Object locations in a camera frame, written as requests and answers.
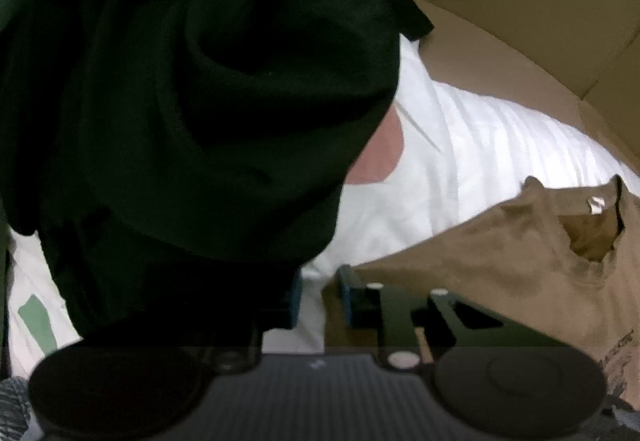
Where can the brown cardboard sheet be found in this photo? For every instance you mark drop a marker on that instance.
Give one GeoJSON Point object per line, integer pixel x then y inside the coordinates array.
{"type": "Point", "coordinates": [575, 60]}

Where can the white bear print duvet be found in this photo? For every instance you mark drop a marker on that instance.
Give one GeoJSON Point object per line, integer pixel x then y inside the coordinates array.
{"type": "Point", "coordinates": [463, 153]}

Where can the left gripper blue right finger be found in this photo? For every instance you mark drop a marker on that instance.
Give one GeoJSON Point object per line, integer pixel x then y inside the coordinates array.
{"type": "Point", "coordinates": [383, 314]}

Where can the black garment left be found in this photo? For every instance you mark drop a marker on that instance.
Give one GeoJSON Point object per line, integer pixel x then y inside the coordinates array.
{"type": "Point", "coordinates": [180, 161]}

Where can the blue jeans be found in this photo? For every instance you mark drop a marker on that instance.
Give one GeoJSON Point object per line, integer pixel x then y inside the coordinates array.
{"type": "Point", "coordinates": [16, 421]}

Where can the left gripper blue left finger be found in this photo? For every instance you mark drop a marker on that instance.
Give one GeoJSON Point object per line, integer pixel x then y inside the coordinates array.
{"type": "Point", "coordinates": [296, 301]}

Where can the brown t-shirt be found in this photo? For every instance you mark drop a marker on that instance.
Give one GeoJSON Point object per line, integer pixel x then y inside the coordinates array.
{"type": "Point", "coordinates": [563, 261]}

